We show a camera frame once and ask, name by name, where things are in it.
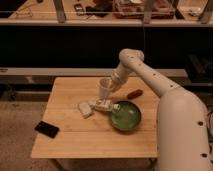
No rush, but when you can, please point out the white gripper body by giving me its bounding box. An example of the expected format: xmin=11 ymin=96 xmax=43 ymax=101
xmin=109 ymin=74 xmax=126 ymax=92

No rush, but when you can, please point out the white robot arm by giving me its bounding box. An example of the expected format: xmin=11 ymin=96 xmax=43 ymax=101
xmin=110 ymin=49 xmax=212 ymax=171

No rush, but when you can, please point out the white tube bottle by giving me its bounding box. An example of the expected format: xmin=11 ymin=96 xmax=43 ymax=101
xmin=89 ymin=99 xmax=120 ymax=111

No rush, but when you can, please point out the green bowl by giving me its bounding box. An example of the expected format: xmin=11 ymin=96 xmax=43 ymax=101
xmin=109 ymin=101 xmax=142 ymax=131

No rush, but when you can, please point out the wooden table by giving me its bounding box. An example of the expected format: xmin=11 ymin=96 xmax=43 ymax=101
xmin=31 ymin=77 xmax=158 ymax=162

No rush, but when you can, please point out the tray on shelf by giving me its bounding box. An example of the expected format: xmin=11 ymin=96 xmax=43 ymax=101
xmin=113 ymin=0 xmax=175 ymax=19

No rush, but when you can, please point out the dark device on shelf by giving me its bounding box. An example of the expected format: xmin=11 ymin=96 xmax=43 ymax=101
xmin=73 ymin=3 xmax=85 ymax=16

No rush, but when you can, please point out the black smartphone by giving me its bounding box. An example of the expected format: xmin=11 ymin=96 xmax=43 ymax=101
xmin=35 ymin=121 xmax=59 ymax=138

